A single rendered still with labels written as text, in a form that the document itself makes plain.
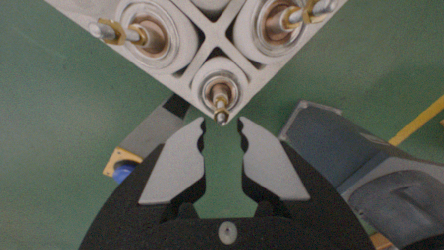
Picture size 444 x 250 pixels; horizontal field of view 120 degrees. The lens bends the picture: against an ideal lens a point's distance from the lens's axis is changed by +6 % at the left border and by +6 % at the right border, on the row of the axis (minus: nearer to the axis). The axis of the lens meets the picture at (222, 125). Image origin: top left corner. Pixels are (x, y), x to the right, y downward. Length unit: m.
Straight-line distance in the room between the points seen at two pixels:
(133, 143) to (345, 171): 0.44
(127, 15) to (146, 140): 0.17
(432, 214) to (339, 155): 0.14
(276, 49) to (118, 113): 0.57
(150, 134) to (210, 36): 0.20
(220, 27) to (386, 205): 0.44
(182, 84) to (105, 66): 0.34
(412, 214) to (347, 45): 0.44
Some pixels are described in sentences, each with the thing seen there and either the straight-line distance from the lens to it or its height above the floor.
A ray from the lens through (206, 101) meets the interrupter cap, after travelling 0.22.
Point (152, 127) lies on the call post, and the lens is 0.28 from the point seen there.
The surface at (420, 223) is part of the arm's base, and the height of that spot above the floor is 0.37.
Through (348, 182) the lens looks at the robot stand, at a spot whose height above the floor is 0.29.
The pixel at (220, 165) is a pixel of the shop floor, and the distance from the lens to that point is 0.70.
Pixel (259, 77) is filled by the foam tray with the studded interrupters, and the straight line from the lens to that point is 0.29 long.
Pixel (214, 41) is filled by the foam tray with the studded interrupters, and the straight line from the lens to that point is 0.28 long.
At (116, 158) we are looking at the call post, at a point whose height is 0.31.
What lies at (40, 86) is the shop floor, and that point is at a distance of 0.77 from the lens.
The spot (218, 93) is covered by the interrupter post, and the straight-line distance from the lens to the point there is 0.18.
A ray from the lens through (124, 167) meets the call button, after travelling 0.24.
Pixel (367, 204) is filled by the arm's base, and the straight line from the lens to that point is 0.42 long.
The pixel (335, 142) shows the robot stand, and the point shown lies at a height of 0.20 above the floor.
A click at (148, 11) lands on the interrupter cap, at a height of 0.25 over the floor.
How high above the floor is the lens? 0.46
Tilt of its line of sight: 59 degrees down
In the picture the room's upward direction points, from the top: 177 degrees clockwise
